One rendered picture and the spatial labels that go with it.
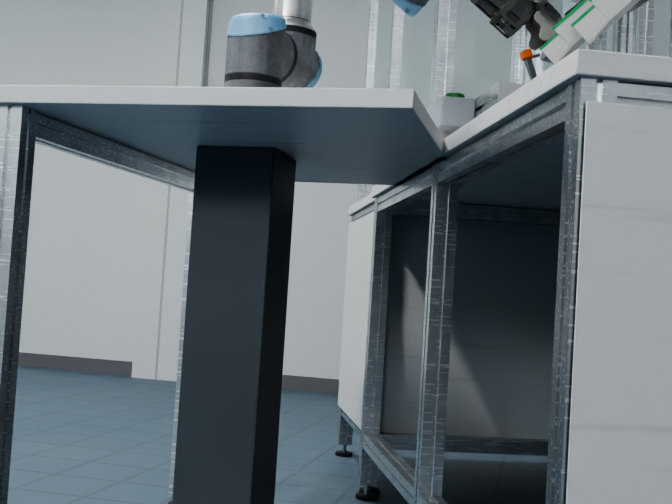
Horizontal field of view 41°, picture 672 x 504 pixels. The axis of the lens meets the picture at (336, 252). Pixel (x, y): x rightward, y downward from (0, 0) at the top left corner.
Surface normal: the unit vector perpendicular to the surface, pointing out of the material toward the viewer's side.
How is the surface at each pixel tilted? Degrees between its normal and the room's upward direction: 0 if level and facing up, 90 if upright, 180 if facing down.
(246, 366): 90
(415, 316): 90
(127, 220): 90
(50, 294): 90
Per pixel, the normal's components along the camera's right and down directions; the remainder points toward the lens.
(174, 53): -0.22, -0.06
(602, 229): 0.12, -0.04
